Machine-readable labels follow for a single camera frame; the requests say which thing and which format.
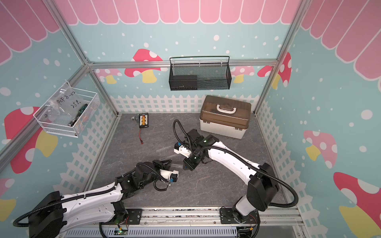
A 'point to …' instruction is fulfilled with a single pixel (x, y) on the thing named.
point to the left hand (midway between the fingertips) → (169, 161)
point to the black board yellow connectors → (143, 120)
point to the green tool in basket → (81, 111)
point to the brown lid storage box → (224, 116)
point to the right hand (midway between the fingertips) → (185, 166)
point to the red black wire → (140, 136)
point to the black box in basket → (183, 83)
